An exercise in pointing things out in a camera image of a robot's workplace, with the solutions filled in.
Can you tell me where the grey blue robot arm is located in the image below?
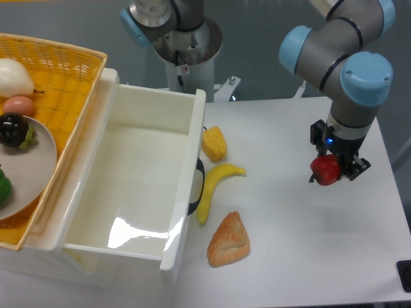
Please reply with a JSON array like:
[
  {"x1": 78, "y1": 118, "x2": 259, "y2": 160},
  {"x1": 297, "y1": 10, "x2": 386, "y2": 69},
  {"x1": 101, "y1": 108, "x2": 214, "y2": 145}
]
[{"x1": 120, "y1": 1, "x2": 396, "y2": 185}]

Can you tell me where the black drawer handle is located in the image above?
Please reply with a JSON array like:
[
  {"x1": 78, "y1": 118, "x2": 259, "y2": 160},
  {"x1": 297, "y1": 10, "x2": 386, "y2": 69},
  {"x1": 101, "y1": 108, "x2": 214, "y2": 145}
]
[{"x1": 188, "y1": 158, "x2": 206, "y2": 216}]

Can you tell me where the yellow bell pepper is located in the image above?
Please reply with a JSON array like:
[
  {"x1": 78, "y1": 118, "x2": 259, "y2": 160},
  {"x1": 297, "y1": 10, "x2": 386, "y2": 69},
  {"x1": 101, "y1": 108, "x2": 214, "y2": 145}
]
[{"x1": 202, "y1": 126, "x2": 227, "y2": 162}]

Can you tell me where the green bell pepper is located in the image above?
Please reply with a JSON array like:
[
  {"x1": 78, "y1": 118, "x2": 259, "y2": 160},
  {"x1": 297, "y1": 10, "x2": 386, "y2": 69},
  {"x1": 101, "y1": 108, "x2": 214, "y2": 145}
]
[{"x1": 0, "y1": 169, "x2": 12, "y2": 205}]

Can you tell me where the open upper white drawer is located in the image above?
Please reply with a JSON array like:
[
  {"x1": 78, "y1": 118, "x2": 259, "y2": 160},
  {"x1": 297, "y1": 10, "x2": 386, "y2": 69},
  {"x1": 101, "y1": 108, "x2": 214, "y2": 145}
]
[{"x1": 59, "y1": 83, "x2": 207, "y2": 272}]

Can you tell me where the red bell pepper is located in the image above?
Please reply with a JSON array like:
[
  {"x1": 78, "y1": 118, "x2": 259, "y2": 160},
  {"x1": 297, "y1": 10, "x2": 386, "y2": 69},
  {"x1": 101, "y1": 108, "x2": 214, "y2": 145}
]
[{"x1": 316, "y1": 154, "x2": 341, "y2": 186}]

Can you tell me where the brown egg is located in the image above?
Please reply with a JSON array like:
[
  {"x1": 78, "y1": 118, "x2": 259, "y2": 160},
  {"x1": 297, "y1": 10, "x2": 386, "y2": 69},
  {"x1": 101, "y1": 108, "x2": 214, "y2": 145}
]
[{"x1": 3, "y1": 96, "x2": 35, "y2": 117}]

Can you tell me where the grey plate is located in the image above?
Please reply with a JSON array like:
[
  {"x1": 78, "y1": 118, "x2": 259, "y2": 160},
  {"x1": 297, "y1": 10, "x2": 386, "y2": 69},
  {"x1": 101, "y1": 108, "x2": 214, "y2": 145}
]
[{"x1": 1, "y1": 117, "x2": 57, "y2": 219}]

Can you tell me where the triangular puff pastry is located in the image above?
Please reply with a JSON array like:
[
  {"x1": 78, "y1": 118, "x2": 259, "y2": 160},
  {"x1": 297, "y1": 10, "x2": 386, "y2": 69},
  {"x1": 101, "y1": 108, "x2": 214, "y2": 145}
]
[{"x1": 207, "y1": 211, "x2": 250, "y2": 268}]

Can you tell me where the white pear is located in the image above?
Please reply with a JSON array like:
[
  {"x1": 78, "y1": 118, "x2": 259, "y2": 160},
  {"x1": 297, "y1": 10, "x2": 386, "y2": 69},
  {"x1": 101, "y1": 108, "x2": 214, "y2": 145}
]
[{"x1": 1, "y1": 58, "x2": 44, "y2": 98}]

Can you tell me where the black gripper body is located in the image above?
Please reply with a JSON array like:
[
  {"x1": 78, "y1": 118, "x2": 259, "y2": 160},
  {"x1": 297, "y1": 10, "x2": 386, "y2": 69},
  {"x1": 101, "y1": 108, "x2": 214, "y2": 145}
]
[{"x1": 310, "y1": 119, "x2": 365, "y2": 161}]

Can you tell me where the black corner device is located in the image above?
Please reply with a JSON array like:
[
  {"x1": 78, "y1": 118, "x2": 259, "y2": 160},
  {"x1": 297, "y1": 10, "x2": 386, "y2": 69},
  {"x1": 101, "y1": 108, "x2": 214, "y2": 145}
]
[{"x1": 396, "y1": 260, "x2": 411, "y2": 293}]

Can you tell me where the yellow wicker basket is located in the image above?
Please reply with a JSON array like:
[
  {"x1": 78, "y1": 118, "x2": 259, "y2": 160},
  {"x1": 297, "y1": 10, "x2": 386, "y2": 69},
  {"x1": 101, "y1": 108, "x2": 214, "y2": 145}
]
[{"x1": 1, "y1": 33, "x2": 107, "y2": 251}]

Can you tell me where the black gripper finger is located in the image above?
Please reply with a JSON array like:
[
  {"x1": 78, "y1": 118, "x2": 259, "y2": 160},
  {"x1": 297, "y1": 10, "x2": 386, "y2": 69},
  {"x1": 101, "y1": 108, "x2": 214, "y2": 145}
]
[
  {"x1": 309, "y1": 145, "x2": 325, "y2": 183},
  {"x1": 342, "y1": 156, "x2": 371, "y2": 181}
]

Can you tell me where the yellow banana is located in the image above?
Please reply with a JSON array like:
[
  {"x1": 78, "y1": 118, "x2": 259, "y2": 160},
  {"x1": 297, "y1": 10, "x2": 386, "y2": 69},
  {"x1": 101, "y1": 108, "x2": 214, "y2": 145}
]
[{"x1": 195, "y1": 163, "x2": 247, "y2": 226}]

